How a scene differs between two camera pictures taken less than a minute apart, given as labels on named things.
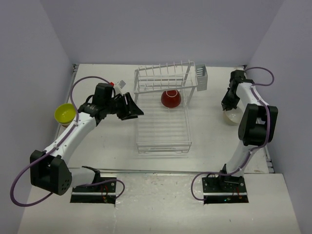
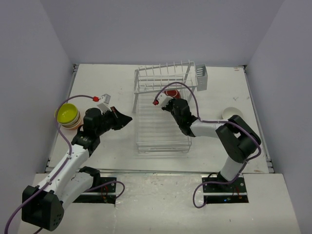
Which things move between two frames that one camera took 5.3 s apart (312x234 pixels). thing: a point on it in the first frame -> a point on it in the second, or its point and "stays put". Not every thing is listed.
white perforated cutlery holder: (201, 73) stays put
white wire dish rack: (163, 93) stays put
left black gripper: (126, 114) -> (120, 120)
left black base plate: (102, 192) stays put
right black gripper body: (231, 94) -> (169, 106)
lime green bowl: (65, 113) stays put
